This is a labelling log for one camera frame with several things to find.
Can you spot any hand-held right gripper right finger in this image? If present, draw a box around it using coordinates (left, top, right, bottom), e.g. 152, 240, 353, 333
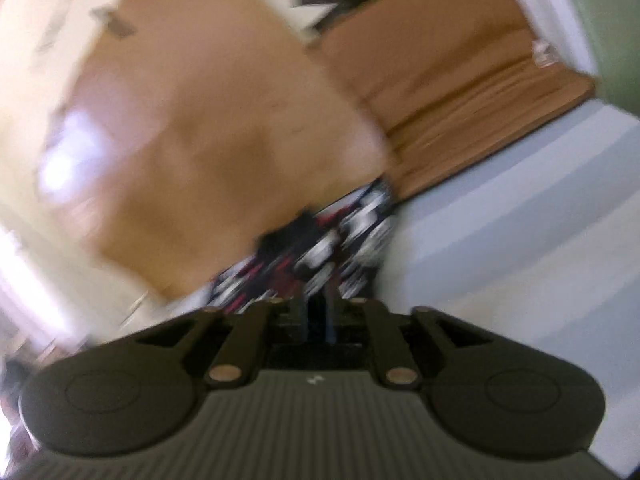
324, 297, 493, 388

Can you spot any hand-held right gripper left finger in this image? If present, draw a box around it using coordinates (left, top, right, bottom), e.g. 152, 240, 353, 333
135, 297, 315, 388

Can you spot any black reindeer knit sweater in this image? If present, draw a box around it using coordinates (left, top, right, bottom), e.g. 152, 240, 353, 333
207, 175, 402, 317

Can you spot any white door frame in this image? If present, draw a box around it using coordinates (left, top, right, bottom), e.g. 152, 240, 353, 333
492, 0, 598, 78

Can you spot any grey striped bed sheet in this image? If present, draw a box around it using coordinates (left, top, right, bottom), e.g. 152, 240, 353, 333
100, 99, 640, 478

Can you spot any brown cushion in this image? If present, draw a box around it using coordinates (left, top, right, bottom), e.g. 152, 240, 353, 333
320, 0, 599, 202

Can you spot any wooden headboard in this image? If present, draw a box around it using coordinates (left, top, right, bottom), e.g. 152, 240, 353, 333
47, 0, 398, 303

